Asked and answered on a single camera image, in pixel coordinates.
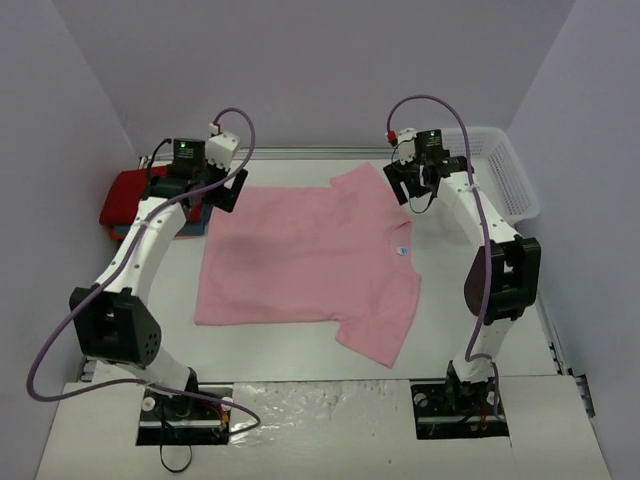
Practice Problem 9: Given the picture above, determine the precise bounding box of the thin black cable loop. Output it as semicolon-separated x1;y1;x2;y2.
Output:
159;419;195;475

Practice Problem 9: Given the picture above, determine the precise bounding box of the white foam board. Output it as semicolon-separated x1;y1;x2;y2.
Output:
38;376;609;479

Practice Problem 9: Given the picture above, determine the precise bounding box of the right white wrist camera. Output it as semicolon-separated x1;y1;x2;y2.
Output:
386;128;417;164

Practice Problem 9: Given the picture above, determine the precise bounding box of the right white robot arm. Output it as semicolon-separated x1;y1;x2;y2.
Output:
383;128;541;413

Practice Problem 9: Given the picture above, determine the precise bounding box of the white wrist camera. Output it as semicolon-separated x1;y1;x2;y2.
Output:
205;123;241;171
386;128;417;164

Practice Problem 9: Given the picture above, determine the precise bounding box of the pink t shirt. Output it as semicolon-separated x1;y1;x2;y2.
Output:
194;163;421;367

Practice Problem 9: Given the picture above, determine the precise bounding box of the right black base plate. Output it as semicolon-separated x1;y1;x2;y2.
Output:
410;380;509;441

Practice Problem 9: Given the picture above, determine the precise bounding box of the folded teal t shirt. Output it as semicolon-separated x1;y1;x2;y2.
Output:
171;204;213;238

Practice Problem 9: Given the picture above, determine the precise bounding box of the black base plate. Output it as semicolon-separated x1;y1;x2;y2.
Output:
136;388;231;446
410;380;509;441

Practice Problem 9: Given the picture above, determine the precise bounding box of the folded red t shirt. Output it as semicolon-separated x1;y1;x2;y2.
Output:
99;169;148;227

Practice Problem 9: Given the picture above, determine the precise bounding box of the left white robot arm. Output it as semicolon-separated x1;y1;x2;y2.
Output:
69;132;248;418

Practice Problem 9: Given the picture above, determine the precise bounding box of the white plastic basket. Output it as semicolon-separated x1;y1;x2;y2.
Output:
468;127;540;225

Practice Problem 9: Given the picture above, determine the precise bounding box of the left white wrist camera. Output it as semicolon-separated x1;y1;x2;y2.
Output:
205;123;241;171

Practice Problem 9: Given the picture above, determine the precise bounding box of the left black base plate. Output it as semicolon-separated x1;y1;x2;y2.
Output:
136;388;231;446

